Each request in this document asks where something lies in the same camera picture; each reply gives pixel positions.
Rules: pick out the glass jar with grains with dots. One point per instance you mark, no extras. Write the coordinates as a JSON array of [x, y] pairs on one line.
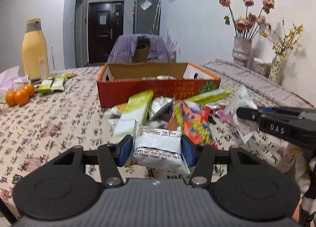
[[261, 69]]

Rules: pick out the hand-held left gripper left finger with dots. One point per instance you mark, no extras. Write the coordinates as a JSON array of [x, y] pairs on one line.
[[126, 149]]

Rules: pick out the grey refrigerator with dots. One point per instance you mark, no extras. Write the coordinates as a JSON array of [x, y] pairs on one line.
[[145, 20]]

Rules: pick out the pink snack packet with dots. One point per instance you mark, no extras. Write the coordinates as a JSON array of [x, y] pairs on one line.
[[223, 115]]

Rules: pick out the silver packet with orange picture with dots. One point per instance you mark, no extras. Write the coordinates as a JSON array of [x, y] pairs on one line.
[[114, 112]]

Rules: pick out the orange chip bag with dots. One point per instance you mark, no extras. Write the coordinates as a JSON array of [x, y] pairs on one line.
[[192, 120]]

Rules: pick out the dark entrance door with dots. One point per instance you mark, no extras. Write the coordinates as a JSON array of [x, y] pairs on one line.
[[103, 41]]

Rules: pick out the purple jacket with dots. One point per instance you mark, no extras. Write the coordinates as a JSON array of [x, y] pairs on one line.
[[123, 49]]

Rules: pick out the yellow flower branches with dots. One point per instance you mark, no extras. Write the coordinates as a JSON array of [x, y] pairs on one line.
[[285, 41]]

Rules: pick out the crinkled silver snack packet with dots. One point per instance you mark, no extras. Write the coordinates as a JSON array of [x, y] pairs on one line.
[[160, 107]]

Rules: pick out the small brown snack packet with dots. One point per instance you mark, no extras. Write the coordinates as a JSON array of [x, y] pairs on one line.
[[70, 75]]

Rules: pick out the small green snack packet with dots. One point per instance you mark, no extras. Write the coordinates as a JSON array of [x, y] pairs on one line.
[[45, 86], [58, 83]]

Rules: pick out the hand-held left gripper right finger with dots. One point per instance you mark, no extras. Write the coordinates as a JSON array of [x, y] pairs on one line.
[[186, 150]]

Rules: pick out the beige quilted blanket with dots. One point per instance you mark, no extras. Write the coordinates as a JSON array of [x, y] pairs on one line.
[[259, 83]]

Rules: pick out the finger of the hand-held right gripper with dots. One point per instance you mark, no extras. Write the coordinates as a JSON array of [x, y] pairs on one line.
[[266, 110], [248, 114]]

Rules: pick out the wooden chair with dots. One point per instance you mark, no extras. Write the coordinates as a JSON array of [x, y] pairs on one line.
[[142, 53]]

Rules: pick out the white thin pole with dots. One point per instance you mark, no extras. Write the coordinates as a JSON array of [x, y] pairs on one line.
[[52, 57]]

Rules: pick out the white plastic bag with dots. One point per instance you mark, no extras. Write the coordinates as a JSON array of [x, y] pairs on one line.
[[9, 77]]

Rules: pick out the white folded umbrella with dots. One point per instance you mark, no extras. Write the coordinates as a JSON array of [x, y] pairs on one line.
[[157, 14]]

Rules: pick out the pink ribbed vase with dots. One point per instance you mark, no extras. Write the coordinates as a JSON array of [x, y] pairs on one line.
[[242, 53]]

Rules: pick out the yellow bottle with grey neck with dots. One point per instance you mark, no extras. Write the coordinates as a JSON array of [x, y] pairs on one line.
[[34, 51]]

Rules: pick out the silver white snack packet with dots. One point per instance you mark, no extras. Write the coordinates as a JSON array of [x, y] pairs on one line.
[[243, 98], [155, 145]]

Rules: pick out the clear plastic pouch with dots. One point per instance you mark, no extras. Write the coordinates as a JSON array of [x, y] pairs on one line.
[[145, 5]]

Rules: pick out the small floral vase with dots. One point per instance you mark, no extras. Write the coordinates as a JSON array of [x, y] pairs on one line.
[[275, 70]]

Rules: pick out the orange cardboard box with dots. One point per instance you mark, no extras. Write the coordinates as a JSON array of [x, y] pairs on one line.
[[118, 93]]

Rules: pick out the dried pink roses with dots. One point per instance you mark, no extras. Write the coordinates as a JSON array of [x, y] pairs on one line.
[[244, 22]]

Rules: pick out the grey interior door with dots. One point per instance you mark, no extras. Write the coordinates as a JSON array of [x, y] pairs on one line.
[[79, 32]]

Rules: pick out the tangerine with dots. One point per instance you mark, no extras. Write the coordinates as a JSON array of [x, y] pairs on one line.
[[21, 97], [11, 98], [30, 89]]

